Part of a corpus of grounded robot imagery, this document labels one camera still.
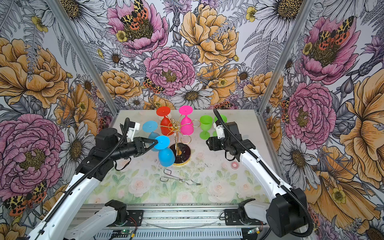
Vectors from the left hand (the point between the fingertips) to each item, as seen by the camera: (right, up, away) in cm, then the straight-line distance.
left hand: (157, 147), depth 67 cm
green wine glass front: (+23, +12, +27) cm, 38 cm away
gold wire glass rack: (+8, -7, +30) cm, 31 cm away
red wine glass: (+2, +10, +8) cm, 13 cm away
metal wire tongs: (+13, -22, +19) cm, 32 cm away
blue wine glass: (-4, +9, +6) cm, 12 cm away
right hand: (+26, -1, +14) cm, 29 cm away
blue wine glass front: (+3, -5, +6) cm, 8 cm away
